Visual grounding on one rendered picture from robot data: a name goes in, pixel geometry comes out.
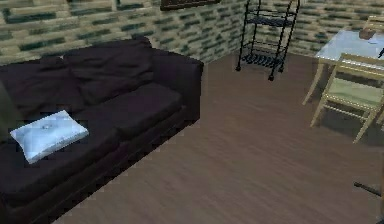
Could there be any dark purple sofa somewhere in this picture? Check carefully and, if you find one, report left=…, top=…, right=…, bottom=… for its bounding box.
left=0, top=35, right=205, bottom=224

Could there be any pale blue pillow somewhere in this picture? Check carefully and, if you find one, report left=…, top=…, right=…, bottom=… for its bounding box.
left=9, top=109, right=90, bottom=165

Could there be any pale wooden chair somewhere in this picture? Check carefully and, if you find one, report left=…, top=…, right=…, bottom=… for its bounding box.
left=309, top=52, right=384, bottom=145

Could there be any pale glass-top table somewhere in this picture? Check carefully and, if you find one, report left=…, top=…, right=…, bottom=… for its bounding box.
left=301, top=29, right=384, bottom=107

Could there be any small brown box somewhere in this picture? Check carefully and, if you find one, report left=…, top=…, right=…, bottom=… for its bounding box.
left=358, top=27, right=377, bottom=41

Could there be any black wire shelf rack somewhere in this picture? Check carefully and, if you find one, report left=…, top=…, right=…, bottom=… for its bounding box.
left=235, top=0, right=301, bottom=82

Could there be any dark framed wall picture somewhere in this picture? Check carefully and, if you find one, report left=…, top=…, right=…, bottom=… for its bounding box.
left=159, top=0, right=222, bottom=12

